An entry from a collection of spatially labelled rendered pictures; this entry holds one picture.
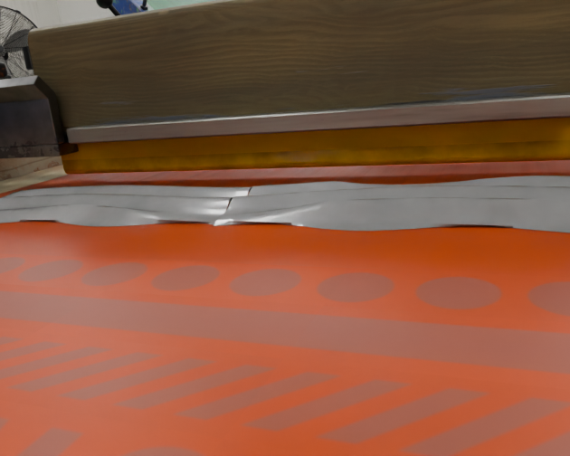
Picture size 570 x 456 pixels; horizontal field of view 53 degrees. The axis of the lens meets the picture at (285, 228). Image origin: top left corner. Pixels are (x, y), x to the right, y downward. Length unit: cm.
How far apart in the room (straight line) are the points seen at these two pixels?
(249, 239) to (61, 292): 7
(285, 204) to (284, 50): 10
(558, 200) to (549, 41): 9
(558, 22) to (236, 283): 20
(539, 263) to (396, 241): 5
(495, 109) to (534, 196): 6
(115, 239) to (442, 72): 18
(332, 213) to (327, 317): 9
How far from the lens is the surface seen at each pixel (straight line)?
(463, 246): 20
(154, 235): 25
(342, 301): 16
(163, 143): 39
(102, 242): 26
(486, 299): 16
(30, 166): 53
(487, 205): 23
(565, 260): 19
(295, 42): 33
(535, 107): 30
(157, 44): 37
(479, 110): 30
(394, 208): 24
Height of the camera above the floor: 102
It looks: 16 degrees down
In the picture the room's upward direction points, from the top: 6 degrees counter-clockwise
